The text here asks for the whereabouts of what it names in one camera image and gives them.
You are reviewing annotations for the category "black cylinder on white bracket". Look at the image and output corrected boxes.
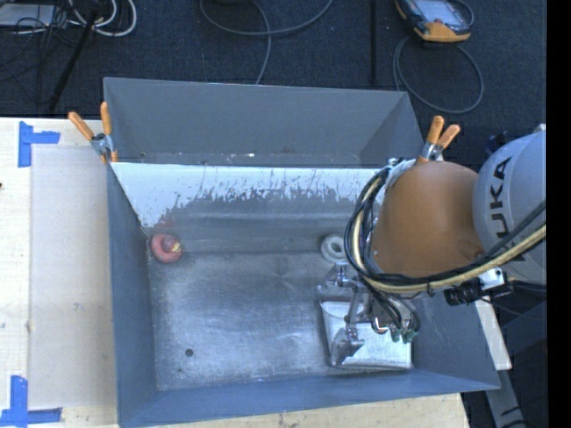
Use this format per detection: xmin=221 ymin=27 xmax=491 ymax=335
xmin=443 ymin=267 xmax=515 ymax=307

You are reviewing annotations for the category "red and yellow toy fruit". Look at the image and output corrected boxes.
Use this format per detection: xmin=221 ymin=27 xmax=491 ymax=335
xmin=150 ymin=233 xmax=184 ymax=264

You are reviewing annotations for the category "white ring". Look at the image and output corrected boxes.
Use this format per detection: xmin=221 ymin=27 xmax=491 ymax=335
xmin=320 ymin=234 xmax=347 ymax=261

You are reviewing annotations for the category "grey metal bin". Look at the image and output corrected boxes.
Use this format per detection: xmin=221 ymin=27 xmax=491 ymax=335
xmin=102 ymin=77 xmax=501 ymax=428

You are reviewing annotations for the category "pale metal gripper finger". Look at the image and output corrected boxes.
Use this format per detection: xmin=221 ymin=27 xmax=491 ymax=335
xmin=316 ymin=263 xmax=359 ymax=300
xmin=332 ymin=325 xmax=366 ymax=367

